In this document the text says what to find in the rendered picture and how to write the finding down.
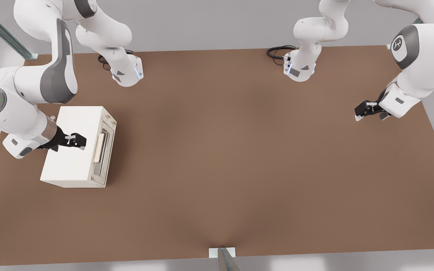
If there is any white oven body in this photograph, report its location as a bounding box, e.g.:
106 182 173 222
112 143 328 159
40 106 117 188

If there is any black cable loop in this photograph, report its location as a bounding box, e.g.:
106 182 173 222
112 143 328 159
266 45 298 67
97 49 135 71

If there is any pale oven door handle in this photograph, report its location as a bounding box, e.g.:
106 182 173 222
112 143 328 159
92 132 106 163

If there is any white oven door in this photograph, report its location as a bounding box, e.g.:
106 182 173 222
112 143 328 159
89 112 117 188

